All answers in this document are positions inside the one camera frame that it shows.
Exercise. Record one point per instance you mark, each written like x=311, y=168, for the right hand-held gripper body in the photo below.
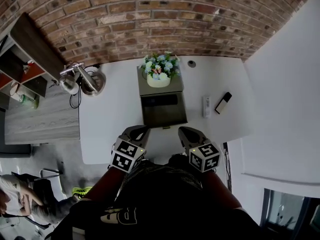
x=207, y=157

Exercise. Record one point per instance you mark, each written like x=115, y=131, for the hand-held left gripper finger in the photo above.
x=145, y=135
x=137, y=131

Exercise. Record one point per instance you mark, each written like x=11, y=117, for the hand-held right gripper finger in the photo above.
x=193, y=136
x=186, y=139

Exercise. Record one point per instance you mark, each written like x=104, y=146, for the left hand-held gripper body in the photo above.
x=125, y=156

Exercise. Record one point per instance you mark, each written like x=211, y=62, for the grey desk organizer tray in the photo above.
x=165, y=116

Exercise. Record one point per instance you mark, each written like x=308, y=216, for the white remote control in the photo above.
x=206, y=106

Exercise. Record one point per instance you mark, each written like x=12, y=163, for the person's left forearm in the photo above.
x=105, y=184

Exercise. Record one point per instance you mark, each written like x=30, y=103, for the person's right forearm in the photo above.
x=222, y=189

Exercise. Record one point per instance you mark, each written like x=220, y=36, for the white desk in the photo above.
x=112, y=134

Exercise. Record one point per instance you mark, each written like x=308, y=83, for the person's black patterned shirt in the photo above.
x=160, y=204

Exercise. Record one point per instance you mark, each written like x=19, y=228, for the blue flowers in white pot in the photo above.
x=160, y=70

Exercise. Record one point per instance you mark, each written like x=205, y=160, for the silver desk lamp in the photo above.
x=87, y=81

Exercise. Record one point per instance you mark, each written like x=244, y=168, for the black office chair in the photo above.
x=50, y=171

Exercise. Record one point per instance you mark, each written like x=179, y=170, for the grey wood-grain desk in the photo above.
x=42, y=124

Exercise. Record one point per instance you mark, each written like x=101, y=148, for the white jug with green label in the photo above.
x=30, y=101

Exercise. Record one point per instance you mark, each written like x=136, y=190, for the grey shelf hutch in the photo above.
x=37, y=41

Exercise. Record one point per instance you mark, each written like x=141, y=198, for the dark window frame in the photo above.
x=266, y=209

